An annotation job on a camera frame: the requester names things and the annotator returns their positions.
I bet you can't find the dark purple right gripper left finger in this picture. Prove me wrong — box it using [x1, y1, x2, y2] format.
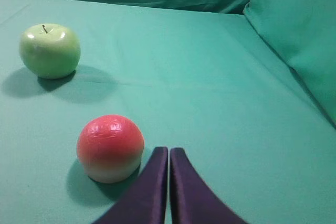
[94, 147, 168, 224]

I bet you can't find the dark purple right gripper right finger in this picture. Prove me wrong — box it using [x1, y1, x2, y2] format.
[170, 148, 246, 223]

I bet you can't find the red and cream round bread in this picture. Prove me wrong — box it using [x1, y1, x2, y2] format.
[76, 114, 144, 184]

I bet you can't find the green apple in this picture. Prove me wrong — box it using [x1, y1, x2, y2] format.
[19, 23, 80, 79]

